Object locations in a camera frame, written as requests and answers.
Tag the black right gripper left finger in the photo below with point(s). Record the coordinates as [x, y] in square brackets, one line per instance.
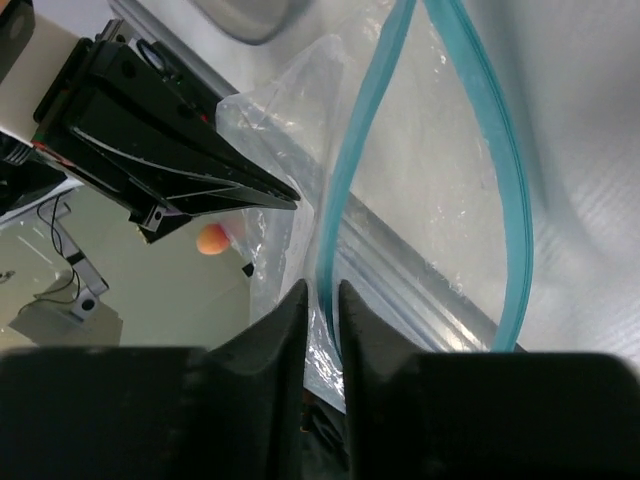
[233, 412]

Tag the clear grey plastic bin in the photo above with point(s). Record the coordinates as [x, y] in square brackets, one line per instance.
[252, 22]

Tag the clear zip top bag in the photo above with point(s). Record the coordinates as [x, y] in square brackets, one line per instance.
[569, 71]

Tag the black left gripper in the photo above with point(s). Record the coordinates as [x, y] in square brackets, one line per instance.
[142, 106]

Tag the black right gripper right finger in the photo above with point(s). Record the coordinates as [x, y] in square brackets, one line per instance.
[414, 414]

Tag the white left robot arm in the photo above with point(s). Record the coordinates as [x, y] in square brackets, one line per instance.
[34, 51]

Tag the grey metal bracket stand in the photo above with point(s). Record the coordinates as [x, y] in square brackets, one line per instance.
[69, 312]

